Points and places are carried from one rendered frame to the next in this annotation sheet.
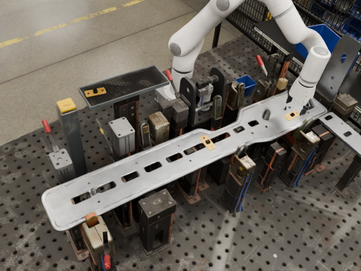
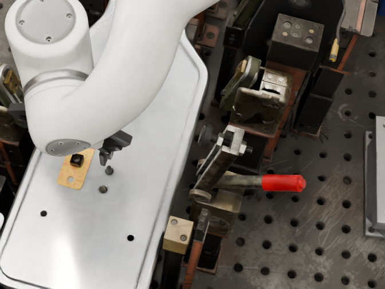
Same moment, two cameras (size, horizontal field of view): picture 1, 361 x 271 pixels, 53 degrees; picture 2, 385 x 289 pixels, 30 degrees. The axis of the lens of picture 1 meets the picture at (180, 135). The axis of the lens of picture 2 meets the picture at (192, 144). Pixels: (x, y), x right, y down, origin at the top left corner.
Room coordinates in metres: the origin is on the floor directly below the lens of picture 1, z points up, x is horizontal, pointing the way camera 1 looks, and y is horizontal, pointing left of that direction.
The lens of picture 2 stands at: (1.68, -0.70, 1.99)
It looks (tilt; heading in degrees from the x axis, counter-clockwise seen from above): 66 degrees down; 133
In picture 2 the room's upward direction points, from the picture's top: 9 degrees clockwise
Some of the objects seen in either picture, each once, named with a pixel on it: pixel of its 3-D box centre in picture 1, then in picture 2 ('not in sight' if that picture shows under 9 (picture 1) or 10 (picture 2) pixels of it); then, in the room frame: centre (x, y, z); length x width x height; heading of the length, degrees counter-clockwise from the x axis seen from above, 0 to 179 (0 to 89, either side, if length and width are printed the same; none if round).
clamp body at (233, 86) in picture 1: (229, 113); (250, 135); (1.38, -0.24, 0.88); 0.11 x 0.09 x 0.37; 37
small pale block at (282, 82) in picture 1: (273, 106); (172, 264); (1.48, -0.48, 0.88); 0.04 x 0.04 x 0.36; 37
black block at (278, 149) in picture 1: (270, 168); not in sight; (1.08, -0.44, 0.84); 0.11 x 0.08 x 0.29; 37
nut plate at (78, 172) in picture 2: (292, 114); (77, 160); (1.29, -0.52, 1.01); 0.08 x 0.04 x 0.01; 127
